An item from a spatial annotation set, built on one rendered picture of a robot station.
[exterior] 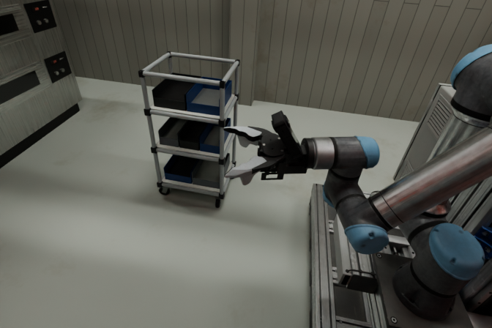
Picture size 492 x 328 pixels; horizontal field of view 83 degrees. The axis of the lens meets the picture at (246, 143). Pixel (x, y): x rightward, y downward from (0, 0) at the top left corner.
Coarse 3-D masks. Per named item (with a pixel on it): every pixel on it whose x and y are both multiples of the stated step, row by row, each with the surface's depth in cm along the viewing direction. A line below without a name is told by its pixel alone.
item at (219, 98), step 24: (144, 72) 155; (144, 96) 164; (168, 96) 173; (192, 96) 173; (216, 96) 182; (168, 120) 196; (192, 120) 167; (216, 120) 164; (168, 144) 188; (192, 144) 184; (216, 144) 187; (168, 168) 210; (192, 168) 214; (216, 168) 214; (168, 192) 213; (216, 192) 200
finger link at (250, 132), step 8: (224, 128) 67; (232, 128) 65; (240, 128) 66; (248, 128) 66; (240, 136) 67; (248, 136) 64; (256, 136) 64; (240, 144) 69; (248, 144) 68; (256, 144) 66
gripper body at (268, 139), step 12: (264, 144) 61; (276, 144) 61; (312, 144) 61; (264, 156) 60; (276, 156) 59; (288, 156) 62; (300, 156) 62; (312, 156) 61; (276, 168) 63; (288, 168) 65; (300, 168) 65
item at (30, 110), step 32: (0, 0) 207; (32, 0) 233; (0, 32) 207; (32, 32) 237; (0, 64) 213; (32, 64) 238; (64, 64) 276; (0, 96) 213; (32, 96) 242; (64, 96) 282; (0, 128) 220; (32, 128) 249; (0, 160) 228
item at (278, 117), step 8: (280, 112) 57; (272, 120) 57; (280, 120) 56; (288, 120) 57; (280, 128) 56; (288, 128) 57; (280, 136) 57; (288, 136) 58; (288, 144) 59; (296, 144) 59; (296, 152) 61
